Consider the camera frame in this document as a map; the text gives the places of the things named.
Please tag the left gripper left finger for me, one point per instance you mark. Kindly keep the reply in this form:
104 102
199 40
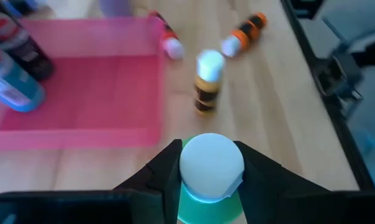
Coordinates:
162 177

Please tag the yellow paint bottle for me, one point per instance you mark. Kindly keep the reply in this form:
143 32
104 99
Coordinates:
207 90

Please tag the pink plastic tray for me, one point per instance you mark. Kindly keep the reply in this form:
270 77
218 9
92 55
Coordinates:
90 90

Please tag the green paint bottle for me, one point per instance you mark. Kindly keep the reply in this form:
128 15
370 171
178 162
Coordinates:
210 165

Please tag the orange paint bottle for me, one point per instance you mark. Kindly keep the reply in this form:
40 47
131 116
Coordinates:
243 34

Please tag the red paint bottle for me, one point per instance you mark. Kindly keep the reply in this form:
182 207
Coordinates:
171 43

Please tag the purple plastic cup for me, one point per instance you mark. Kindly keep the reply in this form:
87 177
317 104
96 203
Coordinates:
115 7

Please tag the grey paint bottle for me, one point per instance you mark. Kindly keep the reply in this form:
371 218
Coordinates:
25 53

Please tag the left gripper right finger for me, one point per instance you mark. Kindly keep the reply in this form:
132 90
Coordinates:
262 186

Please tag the large teal paint bottle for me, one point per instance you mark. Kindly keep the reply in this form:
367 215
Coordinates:
16 90

